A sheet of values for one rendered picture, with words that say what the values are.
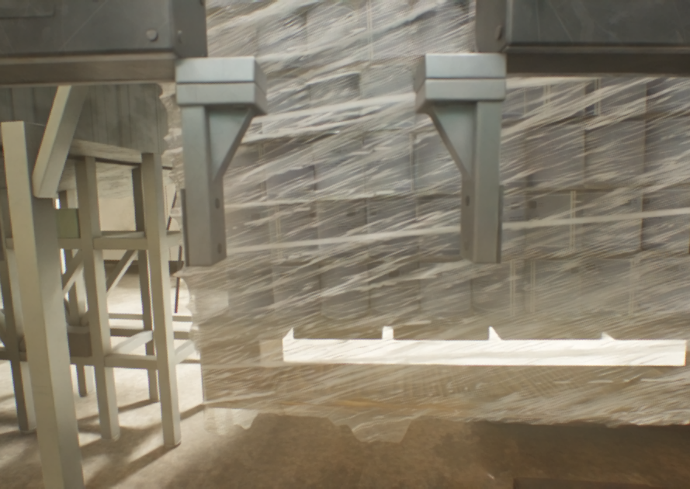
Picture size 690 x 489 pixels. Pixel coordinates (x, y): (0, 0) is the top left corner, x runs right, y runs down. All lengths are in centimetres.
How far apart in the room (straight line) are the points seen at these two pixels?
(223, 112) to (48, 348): 62
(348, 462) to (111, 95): 105
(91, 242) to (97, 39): 103
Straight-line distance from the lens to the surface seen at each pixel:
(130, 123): 105
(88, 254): 124
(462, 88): 21
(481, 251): 21
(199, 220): 21
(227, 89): 21
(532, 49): 22
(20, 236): 76
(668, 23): 25
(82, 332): 131
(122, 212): 402
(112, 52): 22
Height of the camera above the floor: 69
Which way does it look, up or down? 7 degrees down
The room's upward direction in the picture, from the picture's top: 1 degrees counter-clockwise
